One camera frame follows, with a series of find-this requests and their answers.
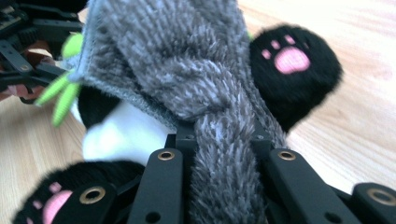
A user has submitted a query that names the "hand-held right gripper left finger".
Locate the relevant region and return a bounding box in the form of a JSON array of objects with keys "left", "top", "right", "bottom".
[{"left": 163, "top": 121, "right": 200, "bottom": 162}]

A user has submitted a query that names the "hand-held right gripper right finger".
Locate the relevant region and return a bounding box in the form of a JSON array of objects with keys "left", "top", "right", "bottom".
[{"left": 248, "top": 118, "right": 283, "bottom": 157}]

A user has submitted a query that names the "panda plush toy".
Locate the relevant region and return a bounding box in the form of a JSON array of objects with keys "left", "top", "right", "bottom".
[{"left": 12, "top": 24, "right": 344, "bottom": 224}]

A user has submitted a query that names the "grey fuzzy sock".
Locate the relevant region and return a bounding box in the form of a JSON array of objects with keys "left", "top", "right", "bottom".
[{"left": 69, "top": 0, "right": 288, "bottom": 224}]

